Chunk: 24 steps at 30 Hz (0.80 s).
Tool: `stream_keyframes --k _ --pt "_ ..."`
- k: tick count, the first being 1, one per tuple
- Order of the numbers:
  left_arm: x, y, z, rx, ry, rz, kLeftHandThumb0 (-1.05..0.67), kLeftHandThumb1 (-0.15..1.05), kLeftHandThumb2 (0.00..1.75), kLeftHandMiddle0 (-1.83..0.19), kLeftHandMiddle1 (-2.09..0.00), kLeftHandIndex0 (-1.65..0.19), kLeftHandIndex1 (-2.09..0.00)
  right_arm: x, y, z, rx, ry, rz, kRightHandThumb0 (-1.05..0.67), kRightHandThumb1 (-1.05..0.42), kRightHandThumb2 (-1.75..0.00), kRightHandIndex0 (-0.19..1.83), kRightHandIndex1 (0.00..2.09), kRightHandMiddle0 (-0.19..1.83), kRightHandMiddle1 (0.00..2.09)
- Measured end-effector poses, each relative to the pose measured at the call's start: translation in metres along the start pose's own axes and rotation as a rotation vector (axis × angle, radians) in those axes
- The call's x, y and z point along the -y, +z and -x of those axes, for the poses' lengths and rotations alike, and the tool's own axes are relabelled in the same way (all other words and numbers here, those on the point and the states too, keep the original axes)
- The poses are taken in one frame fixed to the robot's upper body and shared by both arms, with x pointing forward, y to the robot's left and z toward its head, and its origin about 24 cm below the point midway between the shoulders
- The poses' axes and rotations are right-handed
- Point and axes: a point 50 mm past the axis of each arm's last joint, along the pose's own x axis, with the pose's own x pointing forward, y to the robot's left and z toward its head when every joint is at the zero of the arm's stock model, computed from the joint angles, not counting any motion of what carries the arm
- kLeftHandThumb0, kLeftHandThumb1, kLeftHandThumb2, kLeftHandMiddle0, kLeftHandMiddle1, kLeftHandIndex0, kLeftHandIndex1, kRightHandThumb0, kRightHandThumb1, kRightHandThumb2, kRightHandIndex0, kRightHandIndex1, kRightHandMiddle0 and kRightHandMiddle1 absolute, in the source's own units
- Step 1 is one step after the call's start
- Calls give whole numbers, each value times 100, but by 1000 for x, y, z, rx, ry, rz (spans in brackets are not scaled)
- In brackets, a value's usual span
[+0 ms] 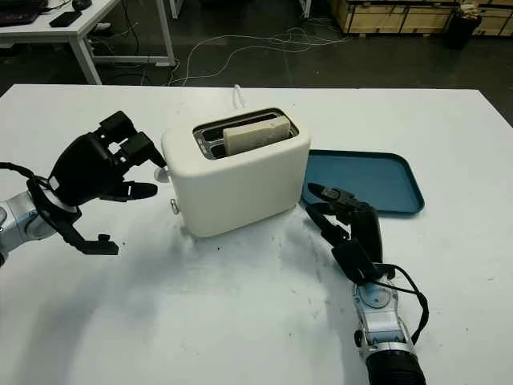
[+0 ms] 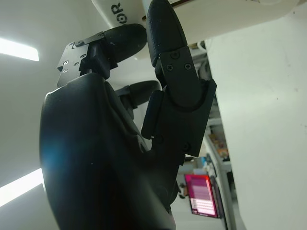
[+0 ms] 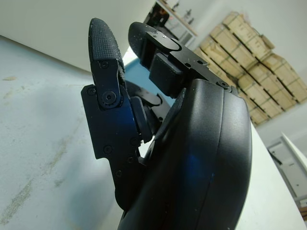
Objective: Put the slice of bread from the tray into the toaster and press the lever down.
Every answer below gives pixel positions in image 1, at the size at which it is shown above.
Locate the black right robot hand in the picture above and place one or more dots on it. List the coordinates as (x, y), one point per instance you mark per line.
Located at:
(366, 228)

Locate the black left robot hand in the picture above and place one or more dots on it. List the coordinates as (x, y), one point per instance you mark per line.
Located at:
(84, 168)

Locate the white power strip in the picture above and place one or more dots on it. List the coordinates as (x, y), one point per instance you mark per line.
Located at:
(103, 26)

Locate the wooden crate stack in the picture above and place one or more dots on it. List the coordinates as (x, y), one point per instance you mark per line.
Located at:
(388, 20)

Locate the black keyboard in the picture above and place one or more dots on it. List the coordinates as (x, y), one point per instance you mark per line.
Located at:
(20, 14)

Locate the black waste bin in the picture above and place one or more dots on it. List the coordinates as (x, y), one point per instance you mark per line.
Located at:
(463, 30)

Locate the white table frame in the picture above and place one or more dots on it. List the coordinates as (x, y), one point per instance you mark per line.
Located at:
(173, 8)

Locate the pale slice of bread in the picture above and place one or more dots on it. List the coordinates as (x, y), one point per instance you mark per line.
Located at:
(252, 136)

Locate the black computer mouse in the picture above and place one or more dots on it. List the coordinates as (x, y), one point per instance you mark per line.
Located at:
(81, 4)

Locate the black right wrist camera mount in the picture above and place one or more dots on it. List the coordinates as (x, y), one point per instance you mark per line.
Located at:
(354, 260)

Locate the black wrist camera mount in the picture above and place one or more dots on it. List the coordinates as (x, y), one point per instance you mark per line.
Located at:
(354, 260)
(96, 246)

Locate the blue plastic tray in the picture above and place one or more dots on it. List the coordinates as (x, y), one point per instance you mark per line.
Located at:
(368, 172)

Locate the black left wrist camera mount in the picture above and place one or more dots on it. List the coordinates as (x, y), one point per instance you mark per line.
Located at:
(96, 246)

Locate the black smartphone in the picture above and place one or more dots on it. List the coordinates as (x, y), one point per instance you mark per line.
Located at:
(65, 19)

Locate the white two-slot toaster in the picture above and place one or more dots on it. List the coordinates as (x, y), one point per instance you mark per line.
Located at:
(240, 192)

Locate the pale wooden crate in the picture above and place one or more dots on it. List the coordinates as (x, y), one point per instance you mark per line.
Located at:
(497, 24)

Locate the white office desk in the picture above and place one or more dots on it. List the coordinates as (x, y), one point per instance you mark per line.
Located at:
(84, 32)

